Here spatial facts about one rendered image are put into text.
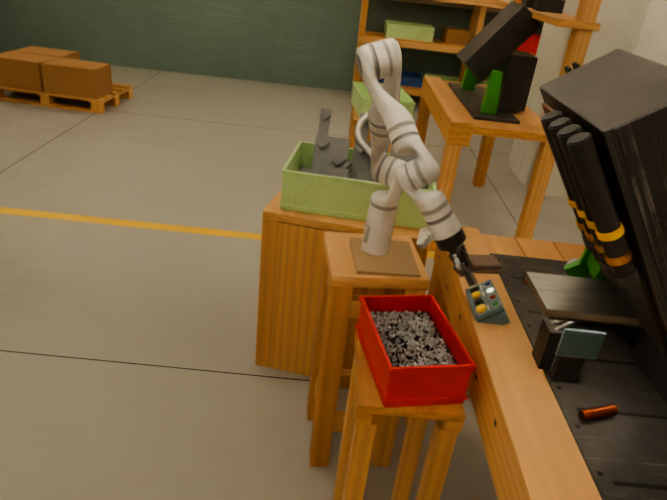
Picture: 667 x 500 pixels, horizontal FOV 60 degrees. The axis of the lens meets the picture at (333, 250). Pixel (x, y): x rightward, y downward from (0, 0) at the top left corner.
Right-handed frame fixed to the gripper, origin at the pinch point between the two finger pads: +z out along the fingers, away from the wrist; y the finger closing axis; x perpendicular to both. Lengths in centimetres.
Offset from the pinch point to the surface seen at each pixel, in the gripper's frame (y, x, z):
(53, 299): 82, 220, -30
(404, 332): -7.4, 20.3, 4.7
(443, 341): -7.2, 12.2, 10.8
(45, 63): 385, 380, -199
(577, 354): -14.5, -17.7, 20.4
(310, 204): 75, 63, -19
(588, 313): -21.8, -24.0, 6.3
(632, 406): -18.8, -24.5, 34.7
